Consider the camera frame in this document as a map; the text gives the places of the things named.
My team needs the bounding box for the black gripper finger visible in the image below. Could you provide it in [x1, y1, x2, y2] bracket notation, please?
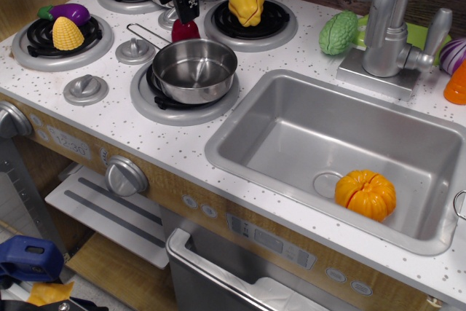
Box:
[172, 0, 200, 23]

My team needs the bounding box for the red toy sweet potato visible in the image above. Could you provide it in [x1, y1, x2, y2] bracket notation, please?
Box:
[171, 19, 200, 42]

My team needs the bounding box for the stainless steel pan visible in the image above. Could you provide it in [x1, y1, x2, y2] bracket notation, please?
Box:
[150, 39, 238, 105]

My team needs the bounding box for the back right stove burner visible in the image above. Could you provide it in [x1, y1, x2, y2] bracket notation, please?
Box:
[204, 0, 298, 52]

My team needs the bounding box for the front right stove burner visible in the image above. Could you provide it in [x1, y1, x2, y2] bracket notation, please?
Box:
[130, 63, 240, 127]

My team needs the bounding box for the front left stove burner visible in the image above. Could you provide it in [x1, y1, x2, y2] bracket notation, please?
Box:
[12, 16, 114, 72]

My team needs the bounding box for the yellow toy bell pepper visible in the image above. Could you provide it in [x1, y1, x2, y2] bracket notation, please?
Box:
[228, 0, 265, 27]

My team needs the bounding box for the purple toy eggplant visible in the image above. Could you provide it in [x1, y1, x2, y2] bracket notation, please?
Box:
[37, 3, 91, 26]

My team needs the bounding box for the yellow toy corn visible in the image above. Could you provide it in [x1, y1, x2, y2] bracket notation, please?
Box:
[52, 17, 84, 51]

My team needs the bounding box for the green toy bitter melon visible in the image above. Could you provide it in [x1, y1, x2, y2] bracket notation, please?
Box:
[319, 10, 358, 55]

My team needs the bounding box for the grey toy sink basin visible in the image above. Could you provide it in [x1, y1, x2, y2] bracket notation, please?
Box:
[205, 70, 465, 256]

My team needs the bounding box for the silver oven dial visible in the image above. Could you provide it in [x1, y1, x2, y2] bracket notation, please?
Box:
[105, 155, 149, 197]
[1, 101, 32, 139]

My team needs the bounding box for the silver toy faucet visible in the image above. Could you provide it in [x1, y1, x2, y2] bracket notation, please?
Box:
[336, 0, 453, 101]

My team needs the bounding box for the white oven shelf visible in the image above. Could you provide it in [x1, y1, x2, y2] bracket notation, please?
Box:
[45, 165, 168, 269]

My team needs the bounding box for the orange toy pumpkin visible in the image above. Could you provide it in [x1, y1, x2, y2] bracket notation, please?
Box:
[334, 170, 397, 222]

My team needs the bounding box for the grey oven door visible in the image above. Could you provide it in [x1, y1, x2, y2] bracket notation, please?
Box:
[1, 138, 68, 255]

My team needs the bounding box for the purple toy onion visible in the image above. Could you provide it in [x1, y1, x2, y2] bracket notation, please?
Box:
[439, 38, 465, 76]

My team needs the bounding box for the grey dishwasher door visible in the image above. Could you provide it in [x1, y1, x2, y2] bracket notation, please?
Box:
[166, 228, 352, 310]

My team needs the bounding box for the orange toy carrot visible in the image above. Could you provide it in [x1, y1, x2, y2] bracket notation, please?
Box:
[443, 61, 466, 105]

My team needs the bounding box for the blue clamp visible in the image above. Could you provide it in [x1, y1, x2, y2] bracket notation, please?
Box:
[1, 235, 65, 289]

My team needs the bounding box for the yellow cloth scrap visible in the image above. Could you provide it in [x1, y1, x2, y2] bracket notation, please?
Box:
[27, 281, 74, 307]

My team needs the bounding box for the silver wire handle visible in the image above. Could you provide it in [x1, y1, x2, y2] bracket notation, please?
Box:
[453, 190, 466, 221]

